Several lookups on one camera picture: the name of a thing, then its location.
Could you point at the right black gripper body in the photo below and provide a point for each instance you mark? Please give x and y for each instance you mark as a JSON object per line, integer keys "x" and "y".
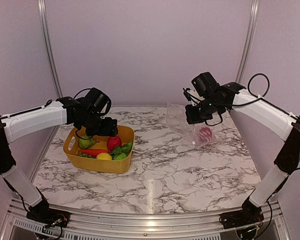
{"x": 204, "y": 113}

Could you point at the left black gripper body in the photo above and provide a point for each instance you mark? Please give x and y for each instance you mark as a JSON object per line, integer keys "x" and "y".
{"x": 93, "y": 126}

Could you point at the green toy pear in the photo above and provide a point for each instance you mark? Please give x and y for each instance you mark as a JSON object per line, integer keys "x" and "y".
{"x": 86, "y": 142}

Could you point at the yellow plastic basket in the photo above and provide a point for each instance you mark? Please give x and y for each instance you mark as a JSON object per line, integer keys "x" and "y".
{"x": 120, "y": 166}

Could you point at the red toy apple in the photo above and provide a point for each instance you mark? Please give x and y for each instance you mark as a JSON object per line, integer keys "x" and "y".
{"x": 204, "y": 136}

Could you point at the clear zip top bag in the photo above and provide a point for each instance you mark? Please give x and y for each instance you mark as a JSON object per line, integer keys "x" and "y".
{"x": 176, "y": 121}

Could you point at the red toy peach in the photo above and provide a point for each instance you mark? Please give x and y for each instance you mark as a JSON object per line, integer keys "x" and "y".
{"x": 113, "y": 142}

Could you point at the yellow toy lemon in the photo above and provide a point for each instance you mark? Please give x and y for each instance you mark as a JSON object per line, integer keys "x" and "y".
{"x": 104, "y": 156}

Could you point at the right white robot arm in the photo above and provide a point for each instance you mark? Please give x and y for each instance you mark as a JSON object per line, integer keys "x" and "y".
{"x": 285, "y": 125}

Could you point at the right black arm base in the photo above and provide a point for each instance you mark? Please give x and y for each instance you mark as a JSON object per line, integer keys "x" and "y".
{"x": 248, "y": 214}

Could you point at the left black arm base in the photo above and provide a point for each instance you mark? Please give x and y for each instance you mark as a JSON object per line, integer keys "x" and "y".
{"x": 49, "y": 216}

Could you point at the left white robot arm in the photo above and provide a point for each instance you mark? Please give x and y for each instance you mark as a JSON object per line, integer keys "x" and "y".
{"x": 23, "y": 126}

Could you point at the orange toy carrot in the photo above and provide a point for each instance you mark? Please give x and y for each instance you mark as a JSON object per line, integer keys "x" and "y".
{"x": 93, "y": 152}

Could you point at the green toy grapes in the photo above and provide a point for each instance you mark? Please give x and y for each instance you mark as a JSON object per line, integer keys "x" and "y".
{"x": 84, "y": 155}

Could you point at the green toy leafy vegetable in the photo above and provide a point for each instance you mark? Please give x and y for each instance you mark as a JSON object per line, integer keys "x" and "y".
{"x": 126, "y": 149}

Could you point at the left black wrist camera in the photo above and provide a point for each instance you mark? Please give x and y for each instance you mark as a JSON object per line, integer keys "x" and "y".
{"x": 98, "y": 102}

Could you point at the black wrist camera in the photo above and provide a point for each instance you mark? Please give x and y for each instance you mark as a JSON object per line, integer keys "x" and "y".
{"x": 98, "y": 102}
{"x": 205, "y": 82}

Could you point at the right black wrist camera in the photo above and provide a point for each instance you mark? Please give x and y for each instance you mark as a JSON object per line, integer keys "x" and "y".
{"x": 205, "y": 82}

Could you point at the right aluminium frame post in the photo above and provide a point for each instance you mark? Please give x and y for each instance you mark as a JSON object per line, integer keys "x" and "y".
{"x": 250, "y": 33}

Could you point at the aluminium frame post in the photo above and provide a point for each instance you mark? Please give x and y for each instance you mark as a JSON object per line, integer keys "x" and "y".
{"x": 250, "y": 33}
{"x": 48, "y": 47}

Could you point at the front aluminium rail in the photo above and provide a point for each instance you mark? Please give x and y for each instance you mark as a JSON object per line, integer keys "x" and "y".
{"x": 98, "y": 225}

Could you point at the left aluminium frame post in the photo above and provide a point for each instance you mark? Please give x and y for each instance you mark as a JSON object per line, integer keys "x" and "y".
{"x": 48, "y": 47}

